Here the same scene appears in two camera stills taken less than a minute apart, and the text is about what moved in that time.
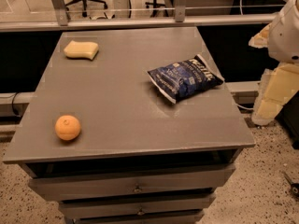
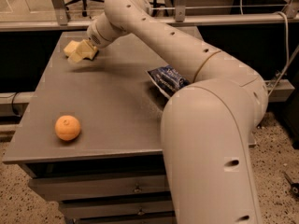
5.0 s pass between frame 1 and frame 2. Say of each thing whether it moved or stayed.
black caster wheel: stayed
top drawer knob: stayed
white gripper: moved
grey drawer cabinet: stayed
